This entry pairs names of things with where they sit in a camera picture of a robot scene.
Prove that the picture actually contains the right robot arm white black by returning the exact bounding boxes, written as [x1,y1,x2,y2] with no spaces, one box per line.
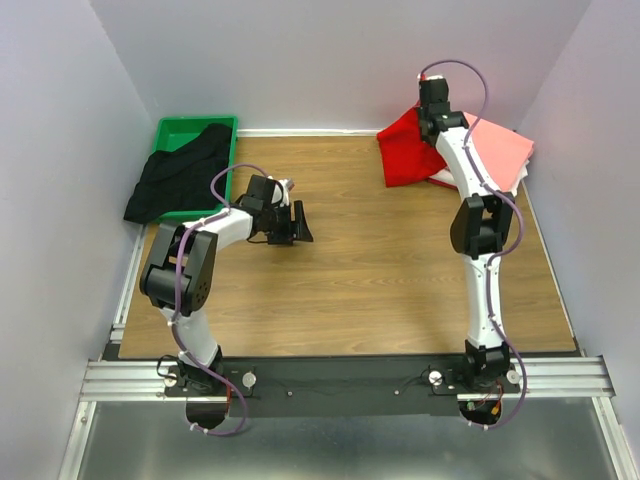
[416,75,513,387]

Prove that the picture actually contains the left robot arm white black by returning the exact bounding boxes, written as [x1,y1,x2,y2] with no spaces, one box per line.
[139,175,314,395]

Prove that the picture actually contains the white folded t shirt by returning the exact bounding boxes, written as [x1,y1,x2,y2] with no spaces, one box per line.
[426,161,529,196]

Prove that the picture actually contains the pink folded t shirt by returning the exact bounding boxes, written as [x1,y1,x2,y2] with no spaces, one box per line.
[471,120,534,195]

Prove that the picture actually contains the black t shirt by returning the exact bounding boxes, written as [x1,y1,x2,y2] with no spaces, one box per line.
[123,122,234,225]

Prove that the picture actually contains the green plastic bin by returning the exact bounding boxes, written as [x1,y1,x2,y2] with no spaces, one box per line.
[144,116,240,225]

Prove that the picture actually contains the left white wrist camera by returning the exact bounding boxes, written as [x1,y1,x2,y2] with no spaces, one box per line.
[272,178,295,206]

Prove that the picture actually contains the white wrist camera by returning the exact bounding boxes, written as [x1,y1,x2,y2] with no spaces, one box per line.
[272,178,295,206]
[417,73,445,82]

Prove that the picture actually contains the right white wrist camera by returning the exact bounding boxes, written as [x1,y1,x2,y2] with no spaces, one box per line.
[417,73,445,82]

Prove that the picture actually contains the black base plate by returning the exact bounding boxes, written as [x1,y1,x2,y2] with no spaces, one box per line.
[156,354,520,425]

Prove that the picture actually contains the aluminium frame rail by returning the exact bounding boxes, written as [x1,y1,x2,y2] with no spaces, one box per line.
[80,357,615,402]

